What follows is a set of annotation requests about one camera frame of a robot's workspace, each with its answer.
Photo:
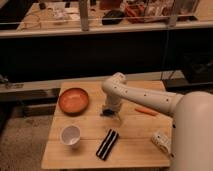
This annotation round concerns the orange wooden bowl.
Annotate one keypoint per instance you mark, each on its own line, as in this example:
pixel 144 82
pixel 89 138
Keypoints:
pixel 73 101

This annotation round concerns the white cup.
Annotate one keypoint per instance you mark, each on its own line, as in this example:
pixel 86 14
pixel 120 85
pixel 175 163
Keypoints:
pixel 70 136

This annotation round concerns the black white striped eraser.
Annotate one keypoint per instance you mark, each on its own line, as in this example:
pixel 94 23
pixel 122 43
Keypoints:
pixel 107 144

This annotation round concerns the black bag on shelf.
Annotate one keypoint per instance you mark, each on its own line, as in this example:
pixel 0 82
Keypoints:
pixel 112 17

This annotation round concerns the grey metal post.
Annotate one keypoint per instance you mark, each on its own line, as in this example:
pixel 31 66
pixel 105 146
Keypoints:
pixel 83 10

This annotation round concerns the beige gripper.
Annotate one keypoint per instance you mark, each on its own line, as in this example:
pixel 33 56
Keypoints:
pixel 117 118

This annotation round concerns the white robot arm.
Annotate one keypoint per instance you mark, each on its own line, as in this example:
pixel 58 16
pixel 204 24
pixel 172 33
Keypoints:
pixel 192 113

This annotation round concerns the red object on shelf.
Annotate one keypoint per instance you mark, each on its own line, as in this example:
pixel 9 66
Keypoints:
pixel 135 13

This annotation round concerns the orange carrot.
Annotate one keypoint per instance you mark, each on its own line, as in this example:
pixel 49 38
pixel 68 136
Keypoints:
pixel 146 111

